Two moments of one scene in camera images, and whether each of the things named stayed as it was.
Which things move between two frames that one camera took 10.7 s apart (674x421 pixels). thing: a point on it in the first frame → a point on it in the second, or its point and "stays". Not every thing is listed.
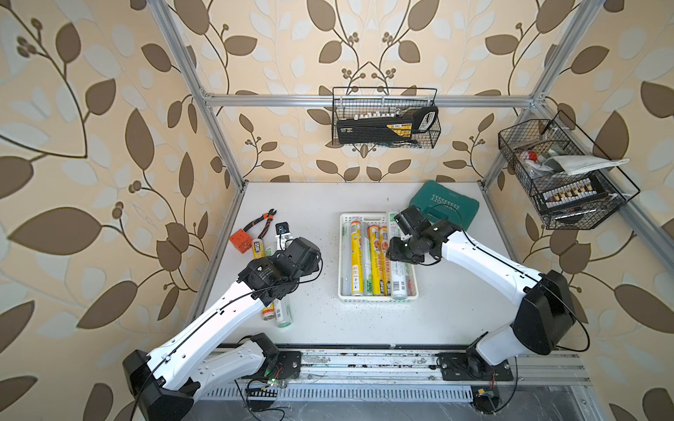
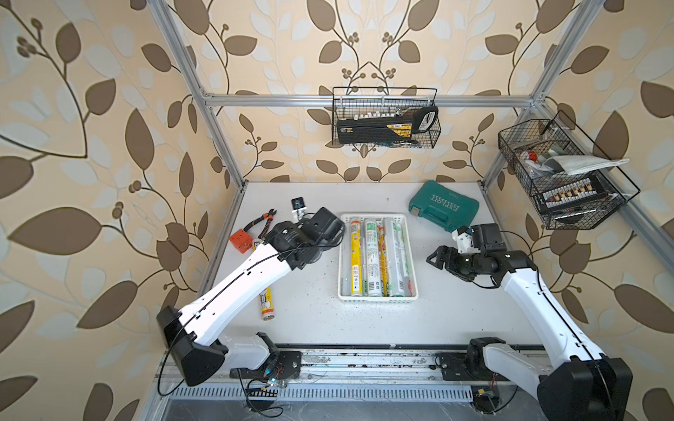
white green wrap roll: (411, 282) stays
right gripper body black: (405, 249) → (463, 265)
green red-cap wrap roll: (346, 258) stays
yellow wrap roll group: (374, 260) → (383, 262)
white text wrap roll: (398, 270) stays
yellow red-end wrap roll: (268, 311) stays
